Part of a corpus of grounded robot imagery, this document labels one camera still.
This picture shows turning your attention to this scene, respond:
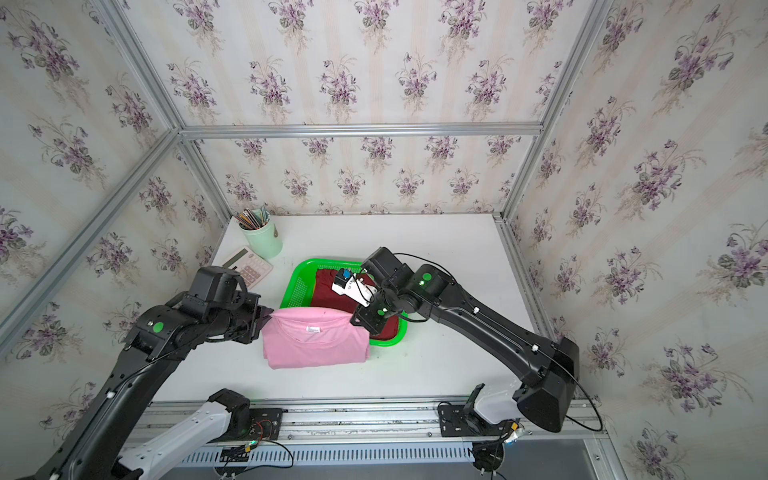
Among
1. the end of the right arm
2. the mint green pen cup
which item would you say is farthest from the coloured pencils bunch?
the end of the right arm

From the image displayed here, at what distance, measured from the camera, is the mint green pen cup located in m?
0.99

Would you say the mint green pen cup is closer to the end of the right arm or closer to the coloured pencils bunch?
the coloured pencils bunch
